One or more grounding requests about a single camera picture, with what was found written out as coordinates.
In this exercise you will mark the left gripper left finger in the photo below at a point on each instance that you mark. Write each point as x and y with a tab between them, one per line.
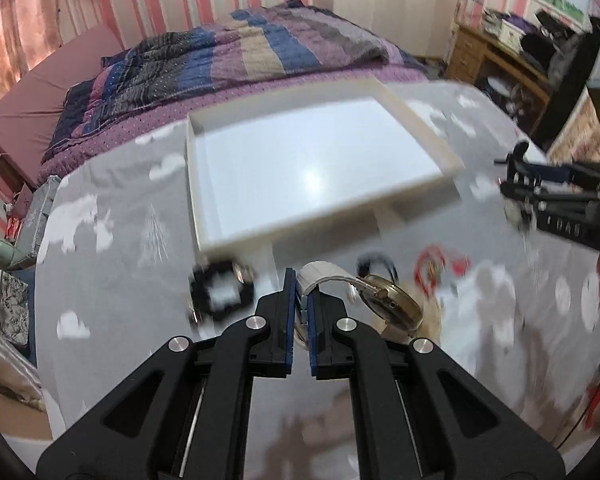
184	412

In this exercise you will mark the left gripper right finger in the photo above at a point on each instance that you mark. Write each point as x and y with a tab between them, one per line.
417	413

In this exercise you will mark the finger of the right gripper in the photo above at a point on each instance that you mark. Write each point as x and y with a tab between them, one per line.
525	194
576	173

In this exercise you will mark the white strap wristwatch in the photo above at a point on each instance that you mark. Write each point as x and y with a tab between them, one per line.
384	296

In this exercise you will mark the black scrunchie with bell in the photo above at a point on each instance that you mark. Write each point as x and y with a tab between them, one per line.
218	290

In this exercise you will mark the cream scrunchie with charm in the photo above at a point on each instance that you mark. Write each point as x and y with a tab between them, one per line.
431	326

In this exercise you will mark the wooden desk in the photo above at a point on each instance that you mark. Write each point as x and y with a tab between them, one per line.
522	91

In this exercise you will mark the grey cartoon print blanket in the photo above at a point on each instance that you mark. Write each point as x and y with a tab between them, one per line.
521	311

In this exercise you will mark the desk lamp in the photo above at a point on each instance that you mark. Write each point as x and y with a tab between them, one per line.
465	11

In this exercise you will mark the white shallow tray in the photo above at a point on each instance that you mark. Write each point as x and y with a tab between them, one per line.
268	165

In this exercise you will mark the striped purple blue quilt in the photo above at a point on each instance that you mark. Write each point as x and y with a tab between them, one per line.
248	46

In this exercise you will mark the purple dotted bed sheet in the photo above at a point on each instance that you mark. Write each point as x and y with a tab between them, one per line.
130	128

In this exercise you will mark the mauve mattress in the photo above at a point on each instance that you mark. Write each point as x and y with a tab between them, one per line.
29	112

